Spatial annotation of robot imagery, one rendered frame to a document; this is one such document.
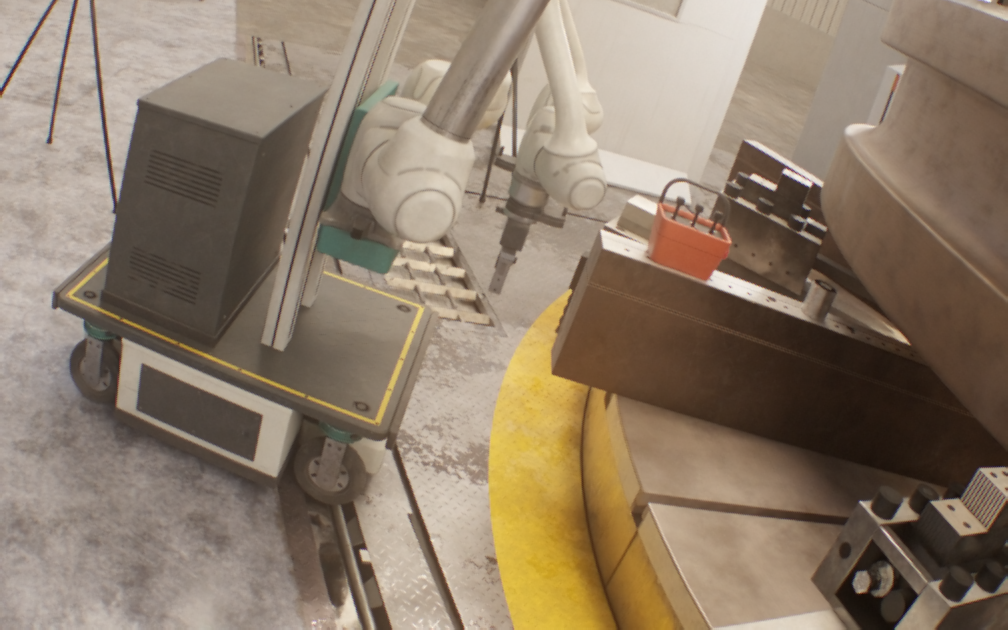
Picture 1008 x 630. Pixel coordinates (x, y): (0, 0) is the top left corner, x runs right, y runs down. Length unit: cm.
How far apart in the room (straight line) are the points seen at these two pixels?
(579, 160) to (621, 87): 385
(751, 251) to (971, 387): 168
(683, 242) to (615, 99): 326
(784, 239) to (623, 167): 235
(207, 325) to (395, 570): 71
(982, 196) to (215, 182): 188
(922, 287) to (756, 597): 86
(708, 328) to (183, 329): 135
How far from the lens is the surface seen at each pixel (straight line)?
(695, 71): 592
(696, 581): 212
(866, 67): 772
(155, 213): 221
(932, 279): 239
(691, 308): 262
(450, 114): 177
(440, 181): 175
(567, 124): 190
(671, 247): 256
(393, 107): 196
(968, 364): 223
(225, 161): 210
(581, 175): 188
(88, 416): 250
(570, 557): 256
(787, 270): 367
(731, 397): 276
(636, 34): 568
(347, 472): 236
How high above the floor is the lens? 149
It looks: 23 degrees down
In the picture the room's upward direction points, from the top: 21 degrees clockwise
